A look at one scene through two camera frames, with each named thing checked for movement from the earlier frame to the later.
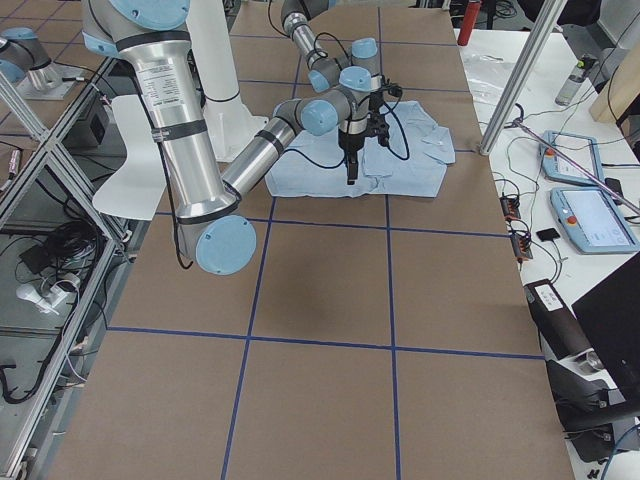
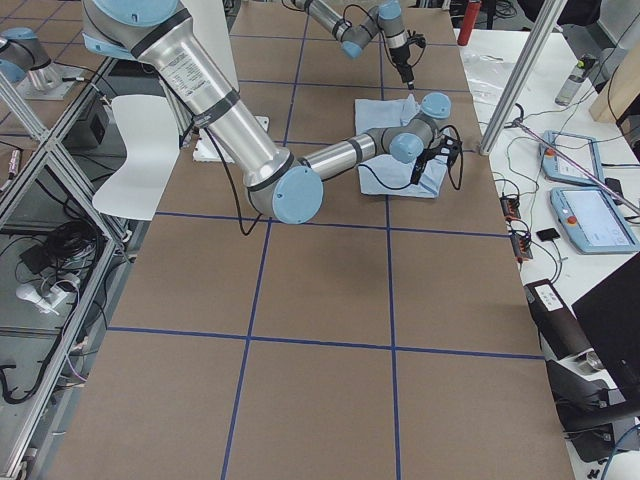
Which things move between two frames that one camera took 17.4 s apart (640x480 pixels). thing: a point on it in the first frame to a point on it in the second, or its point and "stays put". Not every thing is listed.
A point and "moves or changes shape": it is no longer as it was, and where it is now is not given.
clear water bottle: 571,85 stays put
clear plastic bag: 485,75 stays put
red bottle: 469,20 stays put
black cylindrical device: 556,321 stays put
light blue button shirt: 412,165 moves or changes shape
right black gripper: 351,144 to 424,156
